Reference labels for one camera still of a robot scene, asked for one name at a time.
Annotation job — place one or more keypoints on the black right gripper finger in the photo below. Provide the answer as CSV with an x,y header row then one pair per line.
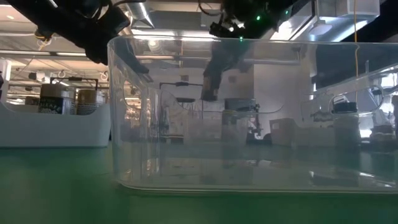
x,y
227,59

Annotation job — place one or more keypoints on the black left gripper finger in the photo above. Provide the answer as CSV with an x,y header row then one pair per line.
x,y
132,56

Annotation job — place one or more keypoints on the yellow-lid dark spice jar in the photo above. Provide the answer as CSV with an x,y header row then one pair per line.
x,y
233,130

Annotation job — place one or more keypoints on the clear plastic bin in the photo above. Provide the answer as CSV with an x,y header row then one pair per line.
x,y
140,174

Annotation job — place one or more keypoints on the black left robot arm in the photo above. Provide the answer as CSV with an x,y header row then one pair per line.
x,y
46,15

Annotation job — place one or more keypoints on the long grey ceiling pipe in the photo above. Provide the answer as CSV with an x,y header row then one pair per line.
x,y
267,61

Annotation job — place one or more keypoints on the ceiling light panel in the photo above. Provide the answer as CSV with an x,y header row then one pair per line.
x,y
174,33

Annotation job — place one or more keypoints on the white plastic bin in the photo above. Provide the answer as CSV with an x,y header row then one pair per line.
x,y
46,130

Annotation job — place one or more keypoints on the green table mat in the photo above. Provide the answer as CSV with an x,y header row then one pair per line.
x,y
62,186

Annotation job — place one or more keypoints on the silver ventilation duct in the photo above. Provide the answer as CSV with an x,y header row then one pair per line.
x,y
140,12

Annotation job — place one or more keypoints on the black metal gantry frame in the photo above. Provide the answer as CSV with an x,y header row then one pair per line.
x,y
182,84

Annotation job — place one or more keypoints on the black metal rack frame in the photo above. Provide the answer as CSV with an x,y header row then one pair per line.
x,y
75,78

